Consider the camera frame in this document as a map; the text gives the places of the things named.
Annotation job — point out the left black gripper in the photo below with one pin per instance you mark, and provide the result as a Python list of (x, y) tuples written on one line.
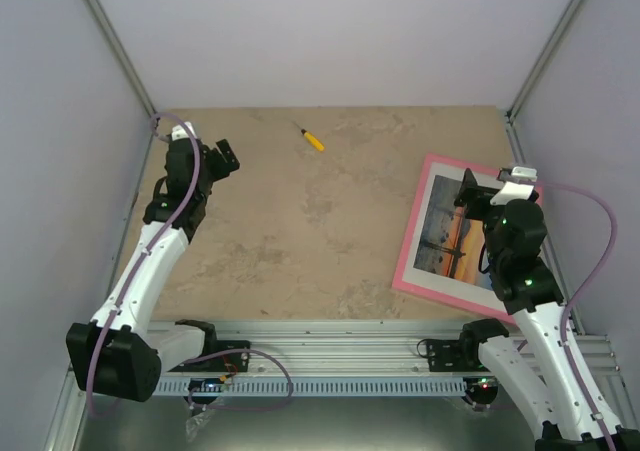
[(222, 169)]

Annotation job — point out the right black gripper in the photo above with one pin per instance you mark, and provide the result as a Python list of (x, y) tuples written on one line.
[(470, 188)]

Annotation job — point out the sunset photo with white mat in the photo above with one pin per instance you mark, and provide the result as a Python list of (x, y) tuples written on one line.
[(450, 245)]

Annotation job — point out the pink wooden picture frame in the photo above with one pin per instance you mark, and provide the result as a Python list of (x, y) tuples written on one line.
[(438, 288)]

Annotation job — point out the yellow handled screwdriver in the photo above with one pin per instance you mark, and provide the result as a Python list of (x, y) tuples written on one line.
[(311, 139)]

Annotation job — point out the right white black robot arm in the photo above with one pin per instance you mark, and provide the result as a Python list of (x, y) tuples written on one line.
[(559, 398)]

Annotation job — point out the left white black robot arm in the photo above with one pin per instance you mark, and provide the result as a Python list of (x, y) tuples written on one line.
[(113, 354)]

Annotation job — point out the clear plastic bag scrap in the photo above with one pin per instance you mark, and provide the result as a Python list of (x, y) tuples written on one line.
[(199, 418)]

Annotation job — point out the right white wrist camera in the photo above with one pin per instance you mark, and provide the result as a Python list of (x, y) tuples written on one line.
[(519, 182)]

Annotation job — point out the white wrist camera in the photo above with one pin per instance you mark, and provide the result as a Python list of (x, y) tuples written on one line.
[(183, 131), (519, 182)]

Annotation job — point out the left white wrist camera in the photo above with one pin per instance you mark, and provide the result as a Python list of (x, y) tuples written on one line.
[(183, 131)]

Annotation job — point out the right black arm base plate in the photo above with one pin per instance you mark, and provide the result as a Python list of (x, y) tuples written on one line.
[(446, 356)]

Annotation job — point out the aluminium mounting rail base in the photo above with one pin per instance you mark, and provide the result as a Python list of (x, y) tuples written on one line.
[(366, 348)]

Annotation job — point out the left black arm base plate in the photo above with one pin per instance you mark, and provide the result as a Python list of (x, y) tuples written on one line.
[(228, 364)]

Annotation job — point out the left aluminium corner post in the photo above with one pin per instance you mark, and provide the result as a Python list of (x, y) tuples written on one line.
[(117, 49)]

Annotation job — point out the aluminium corner post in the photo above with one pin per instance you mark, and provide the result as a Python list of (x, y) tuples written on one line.
[(117, 49), (545, 57)]

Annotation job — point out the grey slotted cable duct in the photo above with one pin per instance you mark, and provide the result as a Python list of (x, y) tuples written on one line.
[(314, 387)]

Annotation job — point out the right aluminium corner post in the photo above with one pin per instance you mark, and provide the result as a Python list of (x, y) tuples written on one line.
[(545, 57)]

